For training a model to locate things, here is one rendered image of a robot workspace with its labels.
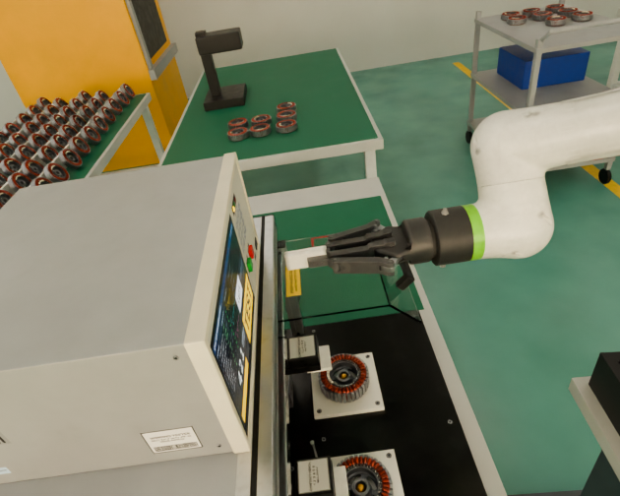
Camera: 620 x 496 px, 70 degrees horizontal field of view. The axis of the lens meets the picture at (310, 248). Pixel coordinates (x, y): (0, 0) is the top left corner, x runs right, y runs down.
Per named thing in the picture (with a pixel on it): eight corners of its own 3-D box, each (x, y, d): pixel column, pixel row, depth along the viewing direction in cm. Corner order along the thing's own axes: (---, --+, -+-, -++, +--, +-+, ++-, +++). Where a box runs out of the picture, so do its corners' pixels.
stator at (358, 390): (363, 357, 105) (361, 347, 103) (375, 399, 96) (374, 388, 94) (316, 367, 105) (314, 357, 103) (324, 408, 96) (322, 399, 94)
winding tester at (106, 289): (260, 244, 90) (235, 151, 78) (251, 452, 55) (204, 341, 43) (72, 273, 91) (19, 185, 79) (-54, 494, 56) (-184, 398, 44)
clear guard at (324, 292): (393, 246, 101) (393, 224, 98) (421, 323, 82) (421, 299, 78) (252, 267, 102) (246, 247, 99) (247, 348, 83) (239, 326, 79)
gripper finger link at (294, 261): (328, 262, 75) (329, 264, 74) (287, 268, 75) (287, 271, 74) (326, 247, 73) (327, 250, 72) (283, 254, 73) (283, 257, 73)
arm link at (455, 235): (456, 190, 74) (476, 220, 66) (453, 246, 81) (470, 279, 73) (419, 196, 74) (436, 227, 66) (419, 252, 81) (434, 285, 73)
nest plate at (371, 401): (372, 354, 107) (371, 351, 106) (384, 410, 95) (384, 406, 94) (310, 363, 107) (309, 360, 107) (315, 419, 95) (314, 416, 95)
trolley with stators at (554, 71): (538, 128, 359) (563, -15, 299) (615, 190, 278) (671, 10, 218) (464, 140, 361) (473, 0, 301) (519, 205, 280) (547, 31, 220)
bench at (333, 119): (345, 135, 401) (338, 47, 357) (389, 262, 253) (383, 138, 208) (226, 155, 405) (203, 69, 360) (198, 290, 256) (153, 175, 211)
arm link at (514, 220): (572, 256, 68) (536, 250, 79) (563, 173, 67) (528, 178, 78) (479, 271, 68) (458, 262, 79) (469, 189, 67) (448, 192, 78)
